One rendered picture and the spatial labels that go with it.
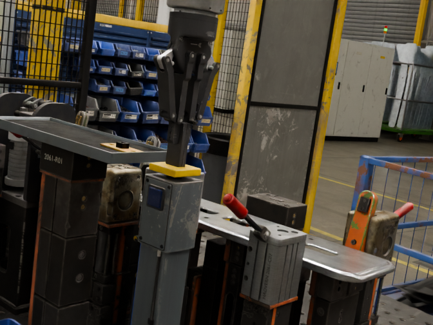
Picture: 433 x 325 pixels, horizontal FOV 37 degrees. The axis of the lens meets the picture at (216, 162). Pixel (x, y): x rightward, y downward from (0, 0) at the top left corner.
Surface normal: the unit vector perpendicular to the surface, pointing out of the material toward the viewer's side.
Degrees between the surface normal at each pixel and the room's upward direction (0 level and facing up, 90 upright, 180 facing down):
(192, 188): 90
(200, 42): 90
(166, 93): 104
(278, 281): 90
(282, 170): 91
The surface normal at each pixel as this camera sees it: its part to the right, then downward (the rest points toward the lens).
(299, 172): 0.59, 0.22
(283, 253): 0.74, 0.21
